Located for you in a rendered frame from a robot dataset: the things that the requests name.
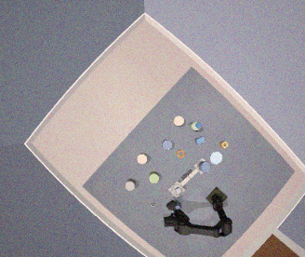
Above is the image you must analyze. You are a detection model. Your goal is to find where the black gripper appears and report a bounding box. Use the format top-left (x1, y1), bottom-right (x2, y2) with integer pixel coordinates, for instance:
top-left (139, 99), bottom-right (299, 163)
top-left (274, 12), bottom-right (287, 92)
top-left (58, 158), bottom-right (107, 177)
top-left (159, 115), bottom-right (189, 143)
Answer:
top-left (166, 200), bottom-right (190, 220)

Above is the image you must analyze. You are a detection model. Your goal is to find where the beige cylinder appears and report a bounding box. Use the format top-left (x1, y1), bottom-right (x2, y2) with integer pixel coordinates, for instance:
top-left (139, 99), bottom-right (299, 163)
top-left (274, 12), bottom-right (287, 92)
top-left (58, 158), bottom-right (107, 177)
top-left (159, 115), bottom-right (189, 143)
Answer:
top-left (137, 153), bottom-right (147, 164)
top-left (173, 116), bottom-right (184, 126)

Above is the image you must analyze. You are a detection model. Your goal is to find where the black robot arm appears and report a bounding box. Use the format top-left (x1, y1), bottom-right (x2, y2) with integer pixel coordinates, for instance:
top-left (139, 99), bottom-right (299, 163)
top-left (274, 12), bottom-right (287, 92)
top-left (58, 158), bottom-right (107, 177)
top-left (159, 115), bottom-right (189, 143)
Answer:
top-left (164, 194), bottom-right (232, 238)

